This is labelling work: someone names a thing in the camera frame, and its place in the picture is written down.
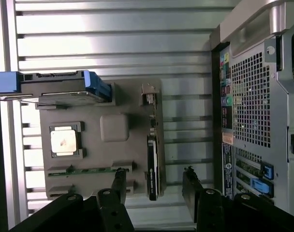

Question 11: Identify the green RAM stick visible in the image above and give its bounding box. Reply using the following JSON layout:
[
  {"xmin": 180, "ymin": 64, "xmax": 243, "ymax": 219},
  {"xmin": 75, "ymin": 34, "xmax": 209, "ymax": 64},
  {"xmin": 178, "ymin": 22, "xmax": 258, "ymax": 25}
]
[{"xmin": 48, "ymin": 166, "xmax": 118, "ymax": 175}]

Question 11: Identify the blue slot retention clip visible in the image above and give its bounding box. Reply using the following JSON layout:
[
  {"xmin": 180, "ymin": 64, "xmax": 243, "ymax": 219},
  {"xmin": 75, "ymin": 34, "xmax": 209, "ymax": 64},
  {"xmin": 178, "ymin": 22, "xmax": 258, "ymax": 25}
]
[
  {"xmin": 250, "ymin": 177, "xmax": 275, "ymax": 198},
  {"xmin": 260, "ymin": 163, "xmax": 275, "ymax": 181}
]

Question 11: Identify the grey parts rack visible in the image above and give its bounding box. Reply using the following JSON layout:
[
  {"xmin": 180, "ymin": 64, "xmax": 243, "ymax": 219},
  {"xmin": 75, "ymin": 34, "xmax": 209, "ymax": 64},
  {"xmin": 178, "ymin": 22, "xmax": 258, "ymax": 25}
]
[{"xmin": 35, "ymin": 77, "xmax": 167, "ymax": 201}]

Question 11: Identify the silver CPU chip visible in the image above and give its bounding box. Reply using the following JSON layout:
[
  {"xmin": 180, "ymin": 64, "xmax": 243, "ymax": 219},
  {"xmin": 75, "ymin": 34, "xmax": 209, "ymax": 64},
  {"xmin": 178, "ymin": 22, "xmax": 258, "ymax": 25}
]
[{"xmin": 49, "ymin": 125, "xmax": 77, "ymax": 153}]

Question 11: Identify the open grey PC case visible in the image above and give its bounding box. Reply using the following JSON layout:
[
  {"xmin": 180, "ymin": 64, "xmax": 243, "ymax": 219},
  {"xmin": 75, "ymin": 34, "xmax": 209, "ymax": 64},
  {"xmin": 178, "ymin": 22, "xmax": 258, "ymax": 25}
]
[{"xmin": 208, "ymin": 0, "xmax": 294, "ymax": 211}]

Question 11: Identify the hard disk in blue caddy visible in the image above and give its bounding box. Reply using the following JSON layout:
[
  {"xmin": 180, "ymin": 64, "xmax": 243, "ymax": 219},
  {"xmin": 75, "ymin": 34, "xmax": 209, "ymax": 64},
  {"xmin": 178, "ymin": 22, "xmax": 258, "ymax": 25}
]
[{"xmin": 0, "ymin": 70, "xmax": 113, "ymax": 104}]

